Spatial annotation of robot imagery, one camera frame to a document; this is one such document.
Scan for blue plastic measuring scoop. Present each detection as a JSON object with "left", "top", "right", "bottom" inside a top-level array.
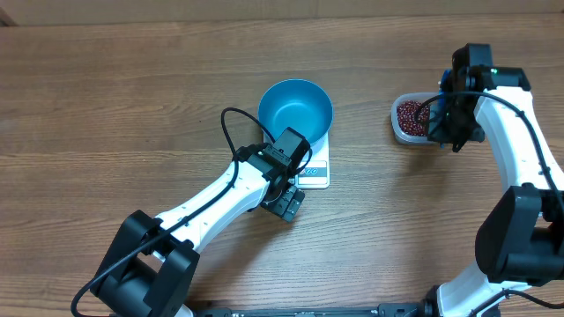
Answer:
[{"left": 439, "top": 69, "right": 453, "bottom": 93}]

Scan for red adzuki beans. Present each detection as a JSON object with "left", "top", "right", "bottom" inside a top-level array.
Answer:
[{"left": 397, "top": 100, "right": 429, "bottom": 136}]

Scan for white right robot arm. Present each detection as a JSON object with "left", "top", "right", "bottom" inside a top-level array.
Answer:
[{"left": 422, "top": 43, "right": 563, "bottom": 316}]

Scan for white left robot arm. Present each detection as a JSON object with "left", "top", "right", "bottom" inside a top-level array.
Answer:
[{"left": 86, "top": 140, "right": 309, "bottom": 317}]

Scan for white digital kitchen scale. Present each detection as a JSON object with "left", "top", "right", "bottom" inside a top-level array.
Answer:
[{"left": 263, "top": 132, "right": 330, "bottom": 189}]

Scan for blue metal bowl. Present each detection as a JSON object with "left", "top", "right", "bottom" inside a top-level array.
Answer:
[{"left": 257, "top": 78, "right": 334, "bottom": 145}]

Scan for clear plastic food container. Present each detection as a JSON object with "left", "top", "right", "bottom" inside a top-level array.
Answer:
[{"left": 390, "top": 92, "right": 436, "bottom": 145}]

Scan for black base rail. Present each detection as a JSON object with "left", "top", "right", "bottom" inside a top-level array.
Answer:
[{"left": 194, "top": 301, "right": 439, "bottom": 317}]

